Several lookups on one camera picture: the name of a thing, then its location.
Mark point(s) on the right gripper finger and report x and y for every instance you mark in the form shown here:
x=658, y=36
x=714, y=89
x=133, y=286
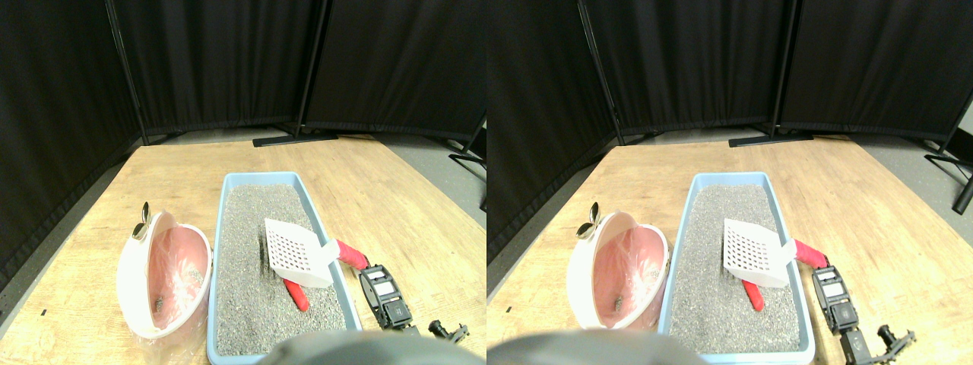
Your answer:
x=834, y=296
x=382, y=293

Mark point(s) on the red lump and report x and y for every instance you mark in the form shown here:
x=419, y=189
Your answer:
x=298, y=295
x=755, y=296

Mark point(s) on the blue litter tray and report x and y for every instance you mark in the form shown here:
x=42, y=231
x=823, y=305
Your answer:
x=243, y=304
x=699, y=304

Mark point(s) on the black curtain stand foot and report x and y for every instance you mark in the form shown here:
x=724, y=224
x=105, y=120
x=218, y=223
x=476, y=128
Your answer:
x=293, y=140
x=471, y=156
x=768, y=140
x=959, y=167

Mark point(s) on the white bin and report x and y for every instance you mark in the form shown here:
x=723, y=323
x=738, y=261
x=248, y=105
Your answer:
x=584, y=281
x=133, y=281

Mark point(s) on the black curtain stand pole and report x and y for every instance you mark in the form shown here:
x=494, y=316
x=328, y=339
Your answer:
x=787, y=68
x=125, y=72
x=312, y=68
x=600, y=72

